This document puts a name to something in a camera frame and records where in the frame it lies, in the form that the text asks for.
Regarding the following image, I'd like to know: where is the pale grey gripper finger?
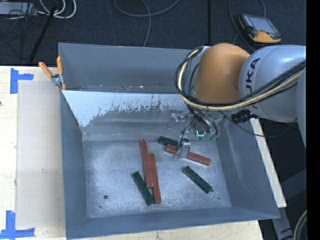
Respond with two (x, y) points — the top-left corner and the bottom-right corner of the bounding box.
(173, 139), (192, 161)

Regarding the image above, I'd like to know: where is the red-brown flat block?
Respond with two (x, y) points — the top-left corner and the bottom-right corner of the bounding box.
(148, 152), (162, 205)
(138, 139), (154, 189)
(164, 144), (212, 166)

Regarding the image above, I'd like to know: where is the dark green flat block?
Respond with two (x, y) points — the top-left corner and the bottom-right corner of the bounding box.
(131, 171), (156, 207)
(181, 165), (214, 195)
(157, 135), (179, 147)

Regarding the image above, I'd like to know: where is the grey metal bin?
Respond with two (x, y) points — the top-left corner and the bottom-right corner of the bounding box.
(57, 42), (281, 240)

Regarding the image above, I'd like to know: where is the pale wood flat board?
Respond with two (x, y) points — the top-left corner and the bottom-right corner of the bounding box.
(14, 80), (66, 232)

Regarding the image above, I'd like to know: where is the black cylinder on white bracket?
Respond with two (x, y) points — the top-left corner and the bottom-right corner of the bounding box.
(215, 109), (259, 128)

